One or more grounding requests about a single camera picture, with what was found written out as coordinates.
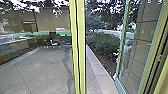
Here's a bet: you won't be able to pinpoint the dark outdoor chair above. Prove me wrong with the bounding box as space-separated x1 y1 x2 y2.
48 31 60 47

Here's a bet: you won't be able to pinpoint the green outdoor table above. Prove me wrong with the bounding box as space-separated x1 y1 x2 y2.
32 31 73 37

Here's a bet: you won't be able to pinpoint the pale stone path curb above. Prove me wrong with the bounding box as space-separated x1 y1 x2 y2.
85 44 120 94

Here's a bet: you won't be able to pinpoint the green framed glass door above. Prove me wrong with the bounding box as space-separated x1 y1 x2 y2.
0 0 88 94
114 0 168 94

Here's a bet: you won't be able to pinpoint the green garden shrubs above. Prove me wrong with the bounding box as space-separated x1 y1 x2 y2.
86 32 122 63

